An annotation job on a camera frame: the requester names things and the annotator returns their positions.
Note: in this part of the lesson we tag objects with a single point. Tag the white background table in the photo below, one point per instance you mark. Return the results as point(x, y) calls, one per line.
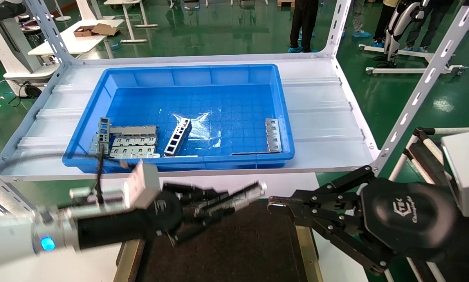
point(70, 43)

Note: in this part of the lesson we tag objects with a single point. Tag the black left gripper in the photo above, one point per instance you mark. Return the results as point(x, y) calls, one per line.
point(140, 225)

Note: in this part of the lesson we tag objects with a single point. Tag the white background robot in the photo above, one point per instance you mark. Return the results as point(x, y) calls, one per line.
point(7, 51)

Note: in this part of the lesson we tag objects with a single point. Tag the long metal channel part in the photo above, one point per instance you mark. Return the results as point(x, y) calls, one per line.
point(134, 130)

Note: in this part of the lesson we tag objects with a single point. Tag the black container tray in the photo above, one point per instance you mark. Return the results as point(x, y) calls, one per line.
point(250, 243)

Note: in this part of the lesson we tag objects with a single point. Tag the slotted metal bracket part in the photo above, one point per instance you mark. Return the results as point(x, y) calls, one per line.
point(273, 135)

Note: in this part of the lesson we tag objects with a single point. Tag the clear plastic film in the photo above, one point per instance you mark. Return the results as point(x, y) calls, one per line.
point(203, 125)

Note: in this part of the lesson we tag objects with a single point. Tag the white wheeled robot stand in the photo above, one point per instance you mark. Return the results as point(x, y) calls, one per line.
point(406, 70)

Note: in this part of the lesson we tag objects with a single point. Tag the white metal shelf rack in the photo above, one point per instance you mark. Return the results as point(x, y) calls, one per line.
point(320, 117)

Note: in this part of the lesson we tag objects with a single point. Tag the long grey metal part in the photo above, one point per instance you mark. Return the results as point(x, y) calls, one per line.
point(242, 194)

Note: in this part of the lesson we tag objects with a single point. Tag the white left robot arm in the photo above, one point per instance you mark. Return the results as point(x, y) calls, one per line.
point(7, 239)

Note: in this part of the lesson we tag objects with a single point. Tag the perforated upright metal part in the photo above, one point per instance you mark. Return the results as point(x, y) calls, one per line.
point(104, 129)

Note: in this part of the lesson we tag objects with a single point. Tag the white tube cart black pad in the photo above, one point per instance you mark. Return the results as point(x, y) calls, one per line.
point(426, 156)

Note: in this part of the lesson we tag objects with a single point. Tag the white floor stand base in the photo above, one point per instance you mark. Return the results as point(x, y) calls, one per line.
point(63, 18)

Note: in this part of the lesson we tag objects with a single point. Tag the person in black trousers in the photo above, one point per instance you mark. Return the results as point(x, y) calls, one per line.
point(303, 19)

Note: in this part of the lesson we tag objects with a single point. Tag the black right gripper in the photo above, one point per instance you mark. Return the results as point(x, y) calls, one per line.
point(410, 219)

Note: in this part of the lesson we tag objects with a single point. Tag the open cardboard box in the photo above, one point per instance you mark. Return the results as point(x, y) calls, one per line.
point(97, 29)

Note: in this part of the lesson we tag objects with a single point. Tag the large blue plastic bin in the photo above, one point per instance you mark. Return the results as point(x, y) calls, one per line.
point(219, 98)

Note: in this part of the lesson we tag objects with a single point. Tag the person in grey trousers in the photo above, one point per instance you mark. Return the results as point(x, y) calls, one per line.
point(359, 15)

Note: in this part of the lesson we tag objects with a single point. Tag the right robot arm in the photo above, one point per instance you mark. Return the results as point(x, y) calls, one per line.
point(465, 250)

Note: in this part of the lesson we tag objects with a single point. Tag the flat slotted metal plate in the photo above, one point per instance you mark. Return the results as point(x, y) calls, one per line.
point(134, 141)
point(134, 151)

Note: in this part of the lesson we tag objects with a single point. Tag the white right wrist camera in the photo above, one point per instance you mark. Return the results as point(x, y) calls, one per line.
point(467, 172)

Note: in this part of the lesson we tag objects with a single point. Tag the thin metal strip part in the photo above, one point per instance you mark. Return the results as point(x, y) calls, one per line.
point(250, 152)

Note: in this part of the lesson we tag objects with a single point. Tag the person in yellow top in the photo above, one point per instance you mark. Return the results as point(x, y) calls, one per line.
point(383, 21)

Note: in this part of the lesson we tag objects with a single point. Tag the ladder-shaped metal part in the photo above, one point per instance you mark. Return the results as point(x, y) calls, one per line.
point(177, 137)

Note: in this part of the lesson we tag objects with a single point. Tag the person in dark trousers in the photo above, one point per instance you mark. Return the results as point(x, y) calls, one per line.
point(434, 19)

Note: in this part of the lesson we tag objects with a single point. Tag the small black round stool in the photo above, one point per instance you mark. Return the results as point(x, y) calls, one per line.
point(24, 17)
point(33, 29)

